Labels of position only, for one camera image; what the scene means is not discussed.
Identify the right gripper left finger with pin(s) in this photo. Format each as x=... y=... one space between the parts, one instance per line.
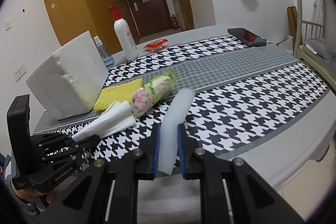
x=156 y=134

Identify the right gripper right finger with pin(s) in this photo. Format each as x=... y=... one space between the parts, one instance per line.
x=181 y=150

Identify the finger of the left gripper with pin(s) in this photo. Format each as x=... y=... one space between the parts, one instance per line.
x=84 y=145

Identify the white foam sheet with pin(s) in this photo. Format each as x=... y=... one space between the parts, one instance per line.
x=175 y=115

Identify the green floral tissue pack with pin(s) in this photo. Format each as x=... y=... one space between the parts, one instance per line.
x=147 y=96

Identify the white tissue paper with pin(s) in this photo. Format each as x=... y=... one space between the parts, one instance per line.
x=117 y=117

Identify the yellow foam fruit net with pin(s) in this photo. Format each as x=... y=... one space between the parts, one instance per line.
x=120 y=93

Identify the white styrofoam box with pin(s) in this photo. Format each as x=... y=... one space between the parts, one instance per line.
x=70 y=80

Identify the houndstooth table cloth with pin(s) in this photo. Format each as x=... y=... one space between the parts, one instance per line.
x=244 y=95

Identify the red snack packet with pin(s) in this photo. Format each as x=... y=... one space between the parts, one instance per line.
x=155 y=45

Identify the white red pump bottle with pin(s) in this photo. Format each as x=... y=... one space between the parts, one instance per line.
x=124 y=34

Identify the red fire extinguisher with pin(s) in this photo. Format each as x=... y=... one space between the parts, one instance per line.
x=174 y=22

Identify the black smartphone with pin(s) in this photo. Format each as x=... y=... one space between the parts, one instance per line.
x=248 y=38

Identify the dark brown door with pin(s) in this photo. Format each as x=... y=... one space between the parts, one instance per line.
x=150 y=16

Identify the metal bunk bed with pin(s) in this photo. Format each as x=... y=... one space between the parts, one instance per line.
x=315 y=38

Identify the wooden sticks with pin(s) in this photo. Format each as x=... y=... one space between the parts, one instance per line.
x=292 y=17

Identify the wall socket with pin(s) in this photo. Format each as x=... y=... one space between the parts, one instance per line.
x=19 y=72

